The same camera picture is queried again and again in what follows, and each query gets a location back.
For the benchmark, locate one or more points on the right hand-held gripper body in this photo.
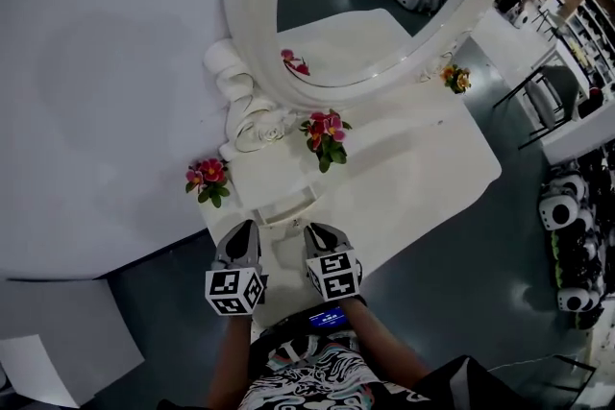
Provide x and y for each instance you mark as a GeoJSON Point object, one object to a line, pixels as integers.
{"type": "Point", "coordinates": [336, 276]}

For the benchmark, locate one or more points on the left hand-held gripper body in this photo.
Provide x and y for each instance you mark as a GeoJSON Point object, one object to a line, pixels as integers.
{"type": "Point", "coordinates": [233, 290]}

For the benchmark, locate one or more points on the white dressing table drawer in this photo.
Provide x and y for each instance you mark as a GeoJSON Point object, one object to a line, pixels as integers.
{"type": "Point", "coordinates": [283, 209]}

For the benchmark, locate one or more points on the person's left forearm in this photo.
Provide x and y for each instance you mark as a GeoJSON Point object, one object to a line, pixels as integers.
{"type": "Point", "coordinates": [229, 350]}

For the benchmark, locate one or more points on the person's right forearm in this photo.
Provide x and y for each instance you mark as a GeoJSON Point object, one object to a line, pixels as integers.
{"type": "Point", "coordinates": [377, 338]}

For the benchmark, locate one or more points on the white dressing table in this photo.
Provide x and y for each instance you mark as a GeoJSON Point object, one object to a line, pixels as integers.
{"type": "Point", "coordinates": [408, 168]}

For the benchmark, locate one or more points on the black device with blue screen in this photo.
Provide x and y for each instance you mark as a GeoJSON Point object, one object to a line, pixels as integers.
{"type": "Point", "coordinates": [327, 318]}

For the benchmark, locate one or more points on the person's black white patterned shirt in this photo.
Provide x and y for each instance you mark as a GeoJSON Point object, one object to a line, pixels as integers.
{"type": "Point", "coordinates": [312, 384]}

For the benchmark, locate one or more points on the pink flower plant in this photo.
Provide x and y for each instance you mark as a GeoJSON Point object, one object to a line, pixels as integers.
{"type": "Point", "coordinates": [209, 175]}
{"type": "Point", "coordinates": [327, 134]}

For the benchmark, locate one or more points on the white box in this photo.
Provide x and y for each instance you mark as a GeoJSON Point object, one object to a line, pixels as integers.
{"type": "Point", "coordinates": [86, 317]}

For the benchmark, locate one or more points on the white carved rose mirror support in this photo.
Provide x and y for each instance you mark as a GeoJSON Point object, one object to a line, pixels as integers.
{"type": "Point", "coordinates": [240, 110]}

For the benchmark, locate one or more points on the orange yellow flower plant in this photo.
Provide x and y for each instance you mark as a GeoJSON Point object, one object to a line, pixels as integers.
{"type": "Point", "coordinates": [456, 79]}

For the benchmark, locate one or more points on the pile of black white devices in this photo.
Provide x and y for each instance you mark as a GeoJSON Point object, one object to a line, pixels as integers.
{"type": "Point", "coordinates": [576, 249]}

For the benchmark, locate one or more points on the oval white framed mirror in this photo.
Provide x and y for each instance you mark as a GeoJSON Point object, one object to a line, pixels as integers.
{"type": "Point", "coordinates": [250, 14]}

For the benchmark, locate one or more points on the black chair with grey seat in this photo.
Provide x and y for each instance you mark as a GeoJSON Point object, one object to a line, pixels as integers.
{"type": "Point", "coordinates": [552, 91]}

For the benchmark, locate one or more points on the white storage shelf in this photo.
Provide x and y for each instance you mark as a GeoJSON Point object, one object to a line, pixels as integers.
{"type": "Point", "coordinates": [593, 38]}

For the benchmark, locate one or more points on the black metal frame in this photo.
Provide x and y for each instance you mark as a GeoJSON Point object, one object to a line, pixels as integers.
{"type": "Point", "coordinates": [588, 374]}

